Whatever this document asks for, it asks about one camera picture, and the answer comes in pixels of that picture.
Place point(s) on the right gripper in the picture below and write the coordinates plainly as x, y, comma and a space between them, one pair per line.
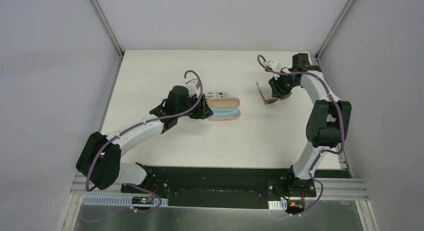
278, 90

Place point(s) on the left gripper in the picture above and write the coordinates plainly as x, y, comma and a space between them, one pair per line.
202, 108

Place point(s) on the blue cleaning cloth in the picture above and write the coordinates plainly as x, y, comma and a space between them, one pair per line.
224, 113

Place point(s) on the brown frame sunglasses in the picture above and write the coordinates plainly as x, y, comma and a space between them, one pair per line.
265, 93

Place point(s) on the pink glasses case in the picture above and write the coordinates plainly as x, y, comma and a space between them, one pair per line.
231, 102

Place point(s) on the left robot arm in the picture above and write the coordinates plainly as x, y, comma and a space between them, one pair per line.
100, 159

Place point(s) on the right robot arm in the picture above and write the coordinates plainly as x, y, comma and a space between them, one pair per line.
327, 125

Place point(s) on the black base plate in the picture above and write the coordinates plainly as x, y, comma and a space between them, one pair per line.
234, 188

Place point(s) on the right white cable duct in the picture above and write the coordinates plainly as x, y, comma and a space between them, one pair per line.
278, 205

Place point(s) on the white cable duct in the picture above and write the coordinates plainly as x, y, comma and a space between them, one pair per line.
278, 205
123, 201

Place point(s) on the left white cable duct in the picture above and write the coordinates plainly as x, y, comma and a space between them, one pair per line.
123, 201

